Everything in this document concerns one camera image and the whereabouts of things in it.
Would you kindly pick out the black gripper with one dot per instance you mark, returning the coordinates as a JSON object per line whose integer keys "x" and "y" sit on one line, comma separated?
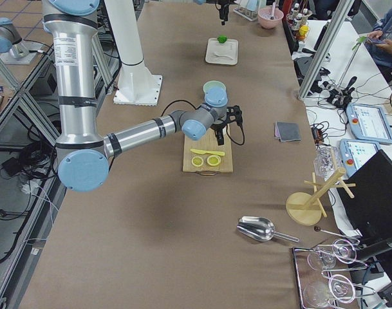
{"x": 223, "y": 9}
{"x": 219, "y": 128}

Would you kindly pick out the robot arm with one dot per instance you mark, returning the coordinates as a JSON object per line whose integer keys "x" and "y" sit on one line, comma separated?
{"x": 82, "y": 153}
{"x": 200, "y": 2}

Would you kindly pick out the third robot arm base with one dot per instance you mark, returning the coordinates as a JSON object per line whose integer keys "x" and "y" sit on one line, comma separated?
{"x": 13, "y": 49}

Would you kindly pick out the pink bowl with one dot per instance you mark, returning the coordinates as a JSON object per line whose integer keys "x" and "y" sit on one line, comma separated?
{"x": 267, "y": 20}

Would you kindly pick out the mint green bowl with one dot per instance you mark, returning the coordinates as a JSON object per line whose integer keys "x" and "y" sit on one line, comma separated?
{"x": 213, "y": 85}

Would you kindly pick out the green lime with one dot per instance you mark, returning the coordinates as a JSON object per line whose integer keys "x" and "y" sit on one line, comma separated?
{"x": 222, "y": 39}

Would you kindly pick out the yellow plastic knife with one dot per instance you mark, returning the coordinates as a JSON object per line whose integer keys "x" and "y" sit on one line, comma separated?
{"x": 207, "y": 152}

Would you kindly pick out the cream rabbit tray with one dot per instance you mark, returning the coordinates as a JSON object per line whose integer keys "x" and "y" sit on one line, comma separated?
{"x": 222, "y": 53}

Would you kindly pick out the wooden cutting board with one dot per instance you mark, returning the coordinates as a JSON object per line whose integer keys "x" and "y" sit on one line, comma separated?
{"x": 208, "y": 142}

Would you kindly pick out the lemon slice stack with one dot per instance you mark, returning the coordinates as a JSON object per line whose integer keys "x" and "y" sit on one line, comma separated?
{"x": 197, "y": 161}

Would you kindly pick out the grey folded cloth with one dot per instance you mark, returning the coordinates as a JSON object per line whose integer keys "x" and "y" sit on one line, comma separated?
{"x": 287, "y": 132}

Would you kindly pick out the condiment bottle rack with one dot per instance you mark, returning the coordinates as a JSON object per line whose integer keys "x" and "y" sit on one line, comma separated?
{"x": 296, "y": 24}

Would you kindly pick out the metal scoop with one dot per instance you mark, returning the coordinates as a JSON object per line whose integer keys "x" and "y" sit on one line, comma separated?
{"x": 261, "y": 229}

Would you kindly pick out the clear plastic container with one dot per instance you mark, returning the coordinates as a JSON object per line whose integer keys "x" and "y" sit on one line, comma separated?
{"x": 327, "y": 161}

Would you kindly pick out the wooden mug tree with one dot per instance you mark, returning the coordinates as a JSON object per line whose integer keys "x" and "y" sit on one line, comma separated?
{"x": 307, "y": 209}

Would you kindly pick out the lower teach pendant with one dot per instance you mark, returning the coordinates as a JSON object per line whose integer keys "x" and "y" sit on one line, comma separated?
{"x": 355, "y": 153}

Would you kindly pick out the teach pendant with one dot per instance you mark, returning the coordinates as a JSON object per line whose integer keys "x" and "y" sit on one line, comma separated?
{"x": 355, "y": 153}
{"x": 369, "y": 123}

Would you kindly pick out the upper teach pendant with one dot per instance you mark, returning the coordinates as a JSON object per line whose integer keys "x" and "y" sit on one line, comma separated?
{"x": 369, "y": 123}

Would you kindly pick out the seated person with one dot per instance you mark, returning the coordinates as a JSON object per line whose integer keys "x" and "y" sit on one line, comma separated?
{"x": 382, "y": 31}

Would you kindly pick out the black monitor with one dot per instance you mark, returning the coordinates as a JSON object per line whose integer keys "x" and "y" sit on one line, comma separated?
{"x": 370, "y": 210}

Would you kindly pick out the lemon slice near handle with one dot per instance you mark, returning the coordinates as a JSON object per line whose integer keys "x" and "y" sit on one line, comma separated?
{"x": 213, "y": 160}

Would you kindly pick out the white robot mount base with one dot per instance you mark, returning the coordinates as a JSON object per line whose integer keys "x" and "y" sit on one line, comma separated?
{"x": 136, "y": 84}

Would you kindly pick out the aluminium frame post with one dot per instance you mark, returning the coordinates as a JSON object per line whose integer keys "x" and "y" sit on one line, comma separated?
{"x": 327, "y": 41}

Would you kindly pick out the wire glass rack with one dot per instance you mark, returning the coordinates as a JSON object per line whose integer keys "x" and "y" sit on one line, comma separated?
{"x": 322, "y": 275}

